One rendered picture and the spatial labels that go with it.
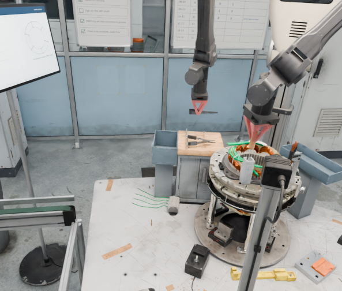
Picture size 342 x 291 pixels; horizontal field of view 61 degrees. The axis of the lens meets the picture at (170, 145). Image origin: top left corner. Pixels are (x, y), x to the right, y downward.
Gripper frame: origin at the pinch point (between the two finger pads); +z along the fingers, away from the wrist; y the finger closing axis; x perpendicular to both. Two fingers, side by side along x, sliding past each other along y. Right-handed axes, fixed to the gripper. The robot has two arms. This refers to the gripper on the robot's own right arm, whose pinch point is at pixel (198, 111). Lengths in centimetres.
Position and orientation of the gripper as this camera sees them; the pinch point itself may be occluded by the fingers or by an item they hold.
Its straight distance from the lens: 127.1
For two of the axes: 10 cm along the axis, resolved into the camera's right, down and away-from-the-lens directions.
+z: -0.3, 8.7, 4.9
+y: -0.2, 4.8, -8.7
